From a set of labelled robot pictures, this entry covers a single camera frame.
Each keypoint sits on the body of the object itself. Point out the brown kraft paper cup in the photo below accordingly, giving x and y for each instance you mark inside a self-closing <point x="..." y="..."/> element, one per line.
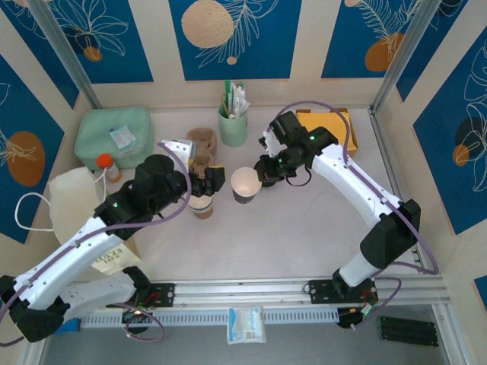
<point x="201" y="211"/>

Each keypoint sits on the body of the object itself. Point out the brown pulp cup carrier stack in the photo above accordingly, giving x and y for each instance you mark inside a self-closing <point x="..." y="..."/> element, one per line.
<point x="203" y="137"/>

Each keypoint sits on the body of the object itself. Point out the white paper takeout bag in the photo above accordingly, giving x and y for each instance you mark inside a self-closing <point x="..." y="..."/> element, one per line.
<point x="72" y="197"/>

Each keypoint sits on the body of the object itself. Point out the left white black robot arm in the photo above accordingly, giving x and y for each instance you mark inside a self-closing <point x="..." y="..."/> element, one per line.
<point x="68" y="262"/>

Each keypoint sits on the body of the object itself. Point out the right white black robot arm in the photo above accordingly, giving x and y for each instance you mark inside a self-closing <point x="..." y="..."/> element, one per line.
<point x="361" y="182"/>

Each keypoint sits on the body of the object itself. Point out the yellow paper napkin stack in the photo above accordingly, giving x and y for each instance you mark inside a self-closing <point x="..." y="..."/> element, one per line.
<point x="335" y="121"/>

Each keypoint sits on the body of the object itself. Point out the mint green utensil holder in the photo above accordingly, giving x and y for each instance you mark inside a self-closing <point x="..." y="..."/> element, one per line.
<point x="233" y="131"/>

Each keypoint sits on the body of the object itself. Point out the orange cap small bottle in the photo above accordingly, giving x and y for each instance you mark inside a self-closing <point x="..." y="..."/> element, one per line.
<point x="110" y="169"/>

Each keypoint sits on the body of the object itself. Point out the brown cardboard napkin tray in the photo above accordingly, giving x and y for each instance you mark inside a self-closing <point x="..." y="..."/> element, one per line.
<point x="355" y="146"/>

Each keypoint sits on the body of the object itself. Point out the small clear wipe packet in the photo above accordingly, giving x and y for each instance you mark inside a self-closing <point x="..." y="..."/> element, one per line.
<point x="122" y="137"/>

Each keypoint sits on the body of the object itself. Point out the wooden stirrer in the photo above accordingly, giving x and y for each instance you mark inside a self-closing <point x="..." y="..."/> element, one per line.
<point x="223" y="106"/>

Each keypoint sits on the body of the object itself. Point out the white wrapped straw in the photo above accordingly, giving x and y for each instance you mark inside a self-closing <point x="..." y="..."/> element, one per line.
<point x="236" y="100"/>
<point x="244" y="106"/>

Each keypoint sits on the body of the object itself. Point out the mint green zip pouch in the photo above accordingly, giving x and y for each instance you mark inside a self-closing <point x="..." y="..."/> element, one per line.
<point x="95" y="129"/>

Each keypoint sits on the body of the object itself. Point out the green wrapped straw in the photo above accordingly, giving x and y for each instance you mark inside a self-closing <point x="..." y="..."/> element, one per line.
<point x="228" y="93"/>

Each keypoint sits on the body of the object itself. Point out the white blue wet wipes packet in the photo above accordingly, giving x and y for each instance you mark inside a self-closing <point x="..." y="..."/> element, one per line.
<point x="245" y="325"/>

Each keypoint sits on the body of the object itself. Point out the small blue plastic piece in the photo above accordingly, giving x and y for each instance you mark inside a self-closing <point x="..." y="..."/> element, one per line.
<point x="68" y="327"/>

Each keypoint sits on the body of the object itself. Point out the black ribbed plastic block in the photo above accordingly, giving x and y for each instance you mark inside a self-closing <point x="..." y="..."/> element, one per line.
<point x="407" y="331"/>

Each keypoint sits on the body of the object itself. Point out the aluminium table side rail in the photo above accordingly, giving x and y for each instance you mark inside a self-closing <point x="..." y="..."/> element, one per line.
<point x="388" y="152"/>

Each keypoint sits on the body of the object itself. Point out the aluminium mounting rail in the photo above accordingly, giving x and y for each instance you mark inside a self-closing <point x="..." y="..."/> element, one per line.
<point x="243" y="291"/>

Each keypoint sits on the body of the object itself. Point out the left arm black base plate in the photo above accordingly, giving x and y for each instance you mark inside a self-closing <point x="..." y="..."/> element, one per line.
<point x="163" y="294"/>

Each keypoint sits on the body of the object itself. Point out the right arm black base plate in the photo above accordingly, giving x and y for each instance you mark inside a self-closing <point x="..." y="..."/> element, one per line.
<point x="319" y="292"/>

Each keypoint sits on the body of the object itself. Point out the aluminium frame post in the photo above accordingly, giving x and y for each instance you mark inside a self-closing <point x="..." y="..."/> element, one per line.
<point x="399" y="53"/>
<point x="68" y="53"/>

